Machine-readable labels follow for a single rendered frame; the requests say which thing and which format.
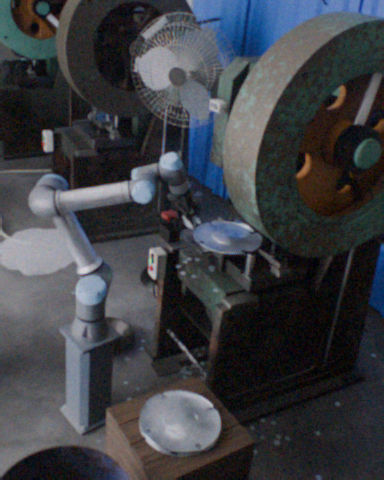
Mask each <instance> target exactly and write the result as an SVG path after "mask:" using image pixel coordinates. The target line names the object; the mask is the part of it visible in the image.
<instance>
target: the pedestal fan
mask: <svg viewBox="0 0 384 480"><path fill-rule="evenodd" d="M187 15H192V14H187ZM193 16H196V15H192V16H190V18H192V23H188V22H183V21H182V22H175V23H178V24H174V18H173V22H172V23H170V24H171V26H173V40H172V41H173V42H172V43H173V44H171V40H170V41H169V42H170V44H171V45H172V46H173V45H176V46H175V48H174V47H173V48H174V49H175V54H173V53H172V51H171V50H170V49H169V48H168V47H169V46H170V44H168V41H167V42H166V43H167V44H168V45H167V46H166V45H165V42H163V43H162V42H161V41H160V40H159V42H161V43H162V44H163V45H165V47H166V48H165V47H162V46H161V47H159V46H158V47H156V46H155V45H154V44H152V45H153V46H155V48H152V47H151V50H148V51H147V53H146V54H145V55H144V53H145V48H146V47H147V44H148V42H149V40H151V41H152V37H153V36H155V35H154V34H155V33H158V31H159V30H160V32H161V29H163V28H165V32H166V30H167V29H166V27H170V24H168V26H165V22H163V27H162V28H160V26H159V30H157V31H156V28H155V29H154V28H153V27H152V26H151V23H152V22H155V20H157V19H159V18H161V17H163V16H161V17H159V18H157V19H155V20H154V21H152V22H151V23H149V24H148V26H151V27H152V28H153V29H154V30H155V32H154V33H153V32H152V35H151V36H152V37H151V36H148V39H149V40H148V39H147V40H148V42H147V40H144V41H145V43H146V42H147V44H146V46H145V45H144V44H145V43H144V44H143V46H145V48H144V50H143V49H142V48H143V46H142V48H141V50H143V55H142V54H141V51H140V54H141V55H142V56H143V57H142V59H141V58H140V54H138V55H139V57H138V56H137V57H138V58H135V60H134V61H135V65H134V67H135V68H134V72H138V76H136V77H139V82H140V77H141V76H142V80H143V82H144V83H145V85H144V86H146V85H147V86H148V87H149V88H152V89H153V91H154V90H156V92H157V94H158V91H159V90H160V89H163V88H165V89H166V88H167V87H168V86H169V85H170V84H171V85H173V86H175V87H173V86H172V87H173V88H174V89H175V91H176V96H175V95H174V94H175V92H174V91H173V90H174V89H172V88H171V87H170V86H171V85H170V86H169V87H170V88H171V89H172V91H173V94H172V92H171V90H170V89H168V88H169V87H168V88H167V89H168V92H169V91H170V92H171V94H172V95H173V96H174V102H175V98H176V101H179V100H178V98H179V99H180V98H181V102H182V104H183V105H181V104H180V105H178V107H183V110H184V113H183V114H182V115H180V114H179V112H178V114H176V115H178V116H179V115H180V116H182V117H183V125H182V137H181V149H179V151H178V155H179V156H180V158H181V162H182V163H183V167H184V170H185V162H186V158H187V150H186V141H187V129H188V127H198V126H196V125H195V126H192V117H194V116H192V114H193V115H195V117H196V116H197V118H198V119H199V122H200V123H201V122H202V121H207V119H210V123H211V122H213V121H214V119H213V121H211V118H210V115H208V114H209V113H210V112H211V111H212V112H213V110H211V109H210V100H211V99H210V95H211V94H210V92H209V94H210V95H209V94H208V91H209V90H211V89H210V88H211V87H212V85H213V83H212V84H209V85H210V86H211V87H208V83H207V82H206V83H207V85H206V83H203V82H202V83H203V84H204V85H206V86H203V85H202V84H201V83H200V82H199V81H203V80H199V78H200V77H201V76H200V75H202V76H203V75H206V74H202V73H206V71H204V70H206V69H207V68H209V67H211V65H212V64H213V65H214V68H211V69H213V70H214V71H212V72H214V74H213V73H209V74H213V75H214V78H215V69H224V68H223V67H222V68H215V65H217V63H216V64H214V62H215V61H216V60H217V59H219V58H217V57H220V56H219V53H220V54H221V51H220V49H219V47H217V45H216V42H215V40H216V37H215V35H216V34H217V31H220V30H219V29H217V28H216V27H215V26H214V24H212V23H211V22H209V21H208V20H206V19H203V18H201V17H199V16H196V17H197V21H198V17H199V18H201V19H202V21H201V22H203V20H206V21H208V23H211V24H212V26H213V27H215V28H216V29H217V31H216V32H215V31H214V30H212V29H213V27H212V28H209V27H208V26H204V28H201V27H202V24H201V27H199V26H197V24H195V23H193ZM155 23H156V22H155ZM179 23H183V24H179ZM184 23H188V24H192V26H193V24H194V26H196V28H194V27H189V26H185V24H184ZM208 23H207V24H208ZM156 24H157V23H156ZM148 26H146V27H145V29H144V30H145V31H146V30H147V29H146V28H147V27H148ZM174 26H185V27H187V31H186V32H187V33H185V34H184V35H181V37H180V39H179V40H175V41H174V39H175V37H174V29H175V28H174ZM151 27H149V28H151ZM188 27H189V28H193V29H196V30H197V31H193V30H192V31H190V32H188ZM197 27H199V28H201V29H202V30H201V29H200V30H198V29H197ZM144 30H143V31H144ZM143 31H142V32H143ZM147 31H148V30H147ZM142 32H141V34H142ZM220 32H221V31H220ZM221 33H222V32H221ZM141 34H140V35H141ZM143 34H144V33H143ZM143 34H142V35H143ZM158 34H159V33H158ZM158 34H157V35H158ZM140 35H139V37H138V40H139V39H141V37H140ZM159 35H160V34H159ZM222 35H223V36H224V37H225V35H224V34H223V33H222ZM222 35H221V36H222ZM160 36H162V34H161V35H160ZM221 36H220V37H221ZM220 37H219V39H220ZM214 39H215V40H214ZM219 39H217V40H219ZM225 39H226V37H225ZM138 40H137V42H138ZM217 40H216V41H217ZM176 41H178V42H176ZM226 41H227V39H226ZM137 42H135V44H138V43H137ZM174 42H176V44H174ZM217 42H219V41H217ZM227 42H228V41H227ZM161 43H160V44H161ZM219 43H220V42H219ZM135 44H134V47H133V50H134V49H135ZM149 44H151V43H149ZM149 44H148V45H149ZM228 44H229V42H228ZM220 45H221V43H220ZM220 45H219V46H220ZM221 46H222V45H221ZM229 46H230V44H229ZM167 48H168V49H167ZM222 48H223V46H222ZM225 48H226V47H225ZM225 48H223V49H221V50H224V49H225ZM230 48H231V46H230ZM135 50H137V49H135ZM231 50H233V48H231ZM224 53H225V50H224ZM233 53H234V50H233ZM225 55H227V53H225V54H224V56H225ZM221 56H222V54H221ZM234 56H235V53H234ZM139 58H140V59H139ZM220 58H221V57H220ZM222 58H223V56H222ZM231 58H236V56H235V57H231ZM231 58H230V59H231ZM222 60H223V61H224V58H223V59H222ZM217 61H220V60H217ZM223 61H222V62H223ZM225 61H226V60H225ZM225 61H224V63H223V64H227V63H225ZM139 73H140V74H139ZM139 75H141V76H139ZM199 76H200V77H199ZM198 77H199V78H198ZM196 78H198V80H199V81H198V82H197V81H196ZM140 85H141V82H140ZM140 85H139V86H135V83H134V86H135V88H136V87H141V88H142V86H140ZM147 86H146V88H147V90H148V89H149V88H148V87H147ZM207 87H208V88H209V90H208V91H207ZM146 88H145V90H146ZM178 88H180V89H179V90H180V96H179V97H178ZM165 89H163V90H165ZM157 90H158V91H157ZM163 90H162V91H163ZM142 91H143V92H144V89H143V88H142ZM148 91H149V90H148ZM162 91H161V92H162ZM151 92H152V90H151ZM151 92H147V94H151ZM161 92H160V94H161ZM168 92H167V94H168ZM170 92H169V94H170ZM147 94H146V95H147ZM160 94H158V96H157V97H156V98H154V97H153V96H154V95H155V94H154V95H153V96H152V94H151V96H152V97H153V98H154V100H153V101H152V102H154V101H156V99H157V98H158V97H159V96H160ZM167 94H166V95H167ZM171 94H170V95H171ZM146 95H145V92H144V96H146ZM146 98H147V97H146ZM160 98H162V96H160ZM147 99H148V101H149V98H147ZM162 99H163V100H165V98H162ZM163 100H162V101H163ZM158 101H159V100H158ZM158 101H156V102H157V104H159V102H160V101H161V100H160V101H159V102H158ZM166 101H167V100H165V102H166ZM149 102H151V101H149ZM152 102H151V103H152ZM167 102H168V101H167ZM174 102H173V103H174ZM151 103H149V104H151ZM173 103H172V102H171V105H176V104H178V103H176V104H173ZM149 104H148V105H149ZM152 104H153V103H152ZM153 105H154V104H153ZM155 105H156V104H155ZM155 105H154V107H155ZM160 105H161V103H160V104H159V107H160ZM162 105H163V104H162ZM162 105H161V107H162ZM163 107H165V105H163ZM163 107H162V108H163ZM155 108H156V107H155ZM156 109H157V108H156ZM158 109H159V108H158ZM158 109H157V111H160V109H159V110H158ZM163 109H166V110H167V109H168V108H163ZM163 109H162V110H163ZM209 110H210V111H209ZM167 111H169V110H167ZM160 112H161V111H160ZM163 112H165V111H163ZM163 112H161V113H162V114H165V113H163ZM169 112H170V113H173V112H171V109H170V111H169ZM208 112H209V113H208ZM189 113H190V114H189ZM173 114H175V113H173ZM189 115H190V116H189ZM188 117H190V119H188ZM197 118H193V119H197ZM188 121H190V125H189V126H188V124H189V123H188ZM199 122H198V123H199ZM200 123H199V124H200ZM140 279H141V283H142V284H143V286H145V287H146V288H147V289H148V290H151V291H153V277H152V276H151V275H149V274H148V266H146V267H145V268H144V270H143V271H142V272H141V274H140Z"/></svg>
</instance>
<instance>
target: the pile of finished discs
mask: <svg viewBox="0 0 384 480"><path fill-rule="evenodd" d="M212 406H213V404H212V403H210V402H209V401H208V400H207V399H204V398H203V397H201V396H199V395H197V394H194V393H189V392H184V390H169V392H165V393H163V394H162V395H161V394H160V395H159V394H157V395H155V396H154V397H152V398H151V399H148V400H147V401H146V402H145V404H144V406H143V408H142V410H141V413H140V430H141V433H142V435H143V437H144V438H146V439H145V440H146V441H147V442H148V443H149V444H151V446H152V447H153V448H154V449H156V450H158V451H159V452H161V453H165V454H168V455H172V456H179V457H188V456H195V455H198V454H201V453H200V452H202V453H203V452H206V451H208V450H209V449H210V448H211V447H212V445H213V444H214V443H215V442H216V440H217V438H219V435H220V429H221V419H220V415H219V413H217V411H216V410H215V409H213V407H212Z"/></svg>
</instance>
